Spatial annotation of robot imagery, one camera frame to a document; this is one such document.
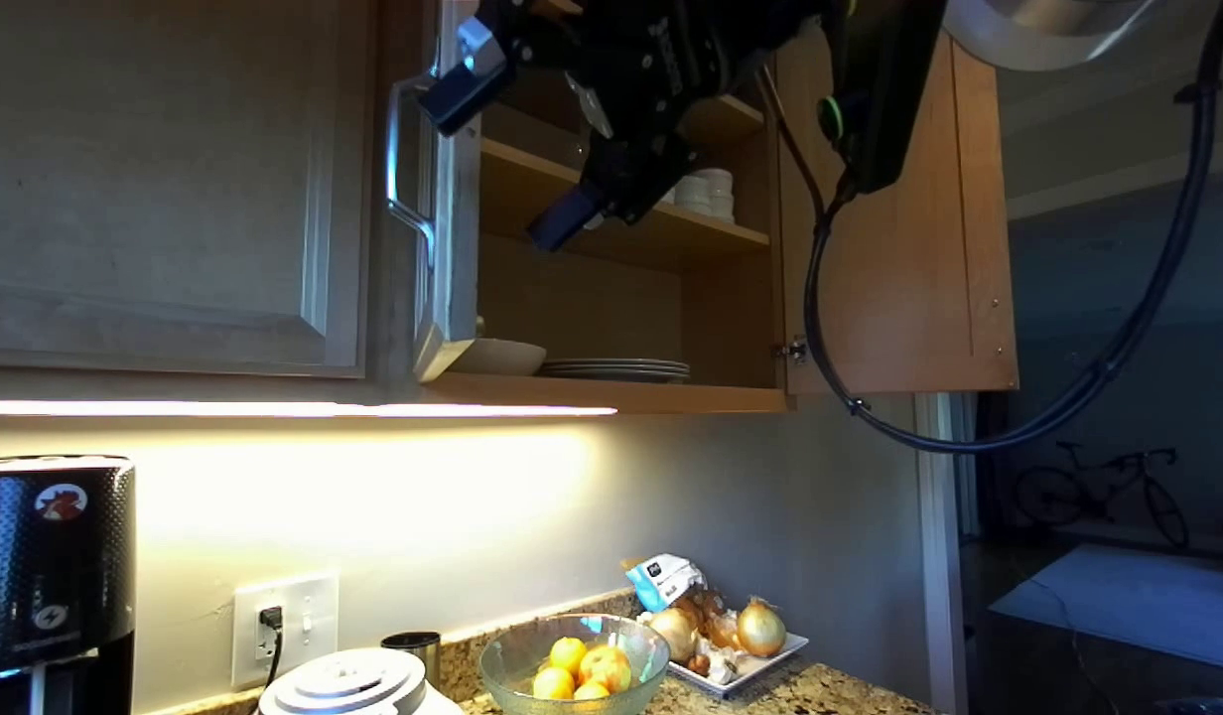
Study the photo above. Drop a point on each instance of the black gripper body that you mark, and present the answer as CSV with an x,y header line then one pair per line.
x,y
652,81

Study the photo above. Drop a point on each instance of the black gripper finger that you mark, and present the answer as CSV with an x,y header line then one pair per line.
x,y
571,218
465,77

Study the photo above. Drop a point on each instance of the wooden cupboard door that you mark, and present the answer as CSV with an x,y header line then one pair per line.
x,y
915,265
458,265

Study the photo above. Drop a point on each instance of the wooden cupboard carcass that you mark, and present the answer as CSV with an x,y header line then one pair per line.
x,y
613,299

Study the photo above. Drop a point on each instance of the short white bowl stack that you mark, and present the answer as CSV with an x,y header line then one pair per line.
x,y
683,197

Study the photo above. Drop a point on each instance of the tall white bowl stack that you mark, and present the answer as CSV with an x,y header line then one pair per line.
x,y
716,197

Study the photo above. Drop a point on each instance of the wide white bowl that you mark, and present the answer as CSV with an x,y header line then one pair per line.
x,y
507,358

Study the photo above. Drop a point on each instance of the white plate stack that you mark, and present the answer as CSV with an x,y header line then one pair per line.
x,y
618,366

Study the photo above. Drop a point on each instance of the silver door hinge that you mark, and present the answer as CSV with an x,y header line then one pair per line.
x,y
792,353

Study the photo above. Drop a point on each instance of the wooden cabinet door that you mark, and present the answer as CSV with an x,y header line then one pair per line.
x,y
149,173

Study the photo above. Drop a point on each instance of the under-cabinet light strip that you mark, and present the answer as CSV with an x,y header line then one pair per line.
x,y
296,411

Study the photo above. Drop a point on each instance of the blue white food package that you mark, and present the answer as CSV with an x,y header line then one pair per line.
x,y
662,581

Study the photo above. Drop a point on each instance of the brown onion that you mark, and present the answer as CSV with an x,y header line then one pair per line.
x,y
671,635
765,631

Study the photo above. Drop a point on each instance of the yellow lemon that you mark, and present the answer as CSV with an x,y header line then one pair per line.
x,y
593,694
567,655
611,668
548,686

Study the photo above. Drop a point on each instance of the clear glass bowl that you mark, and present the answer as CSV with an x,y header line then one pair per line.
x,y
507,668

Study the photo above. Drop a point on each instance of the metal cup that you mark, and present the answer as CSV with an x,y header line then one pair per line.
x,y
416,651

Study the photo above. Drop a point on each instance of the white garlic bulb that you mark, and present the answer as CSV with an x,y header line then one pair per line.
x,y
719,668

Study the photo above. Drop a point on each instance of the white tray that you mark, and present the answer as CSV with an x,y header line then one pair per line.
x,y
773,661

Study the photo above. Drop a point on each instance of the black power plug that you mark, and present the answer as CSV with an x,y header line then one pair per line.
x,y
270,616

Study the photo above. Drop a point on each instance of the dark bicycle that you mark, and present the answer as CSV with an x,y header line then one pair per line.
x,y
1102,489

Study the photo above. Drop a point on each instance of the black coffee maker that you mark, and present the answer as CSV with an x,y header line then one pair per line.
x,y
49,569

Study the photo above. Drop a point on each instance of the pale flat table surface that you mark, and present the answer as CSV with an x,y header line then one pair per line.
x,y
1129,600

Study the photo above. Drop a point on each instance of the white wall outlet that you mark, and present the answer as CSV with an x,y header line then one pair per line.
x,y
309,620

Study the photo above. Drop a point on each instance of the white door frame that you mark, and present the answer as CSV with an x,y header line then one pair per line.
x,y
943,559

